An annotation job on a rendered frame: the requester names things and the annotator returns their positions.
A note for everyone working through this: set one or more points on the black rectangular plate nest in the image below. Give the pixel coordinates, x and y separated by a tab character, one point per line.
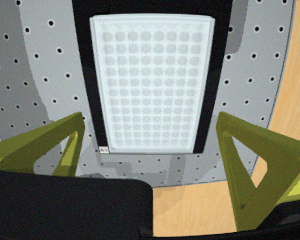
218	9

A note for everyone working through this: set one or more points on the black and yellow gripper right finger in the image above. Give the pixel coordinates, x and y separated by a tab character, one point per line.
280	184

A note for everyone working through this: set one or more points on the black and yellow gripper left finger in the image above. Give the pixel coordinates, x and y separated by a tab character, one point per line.
19	153

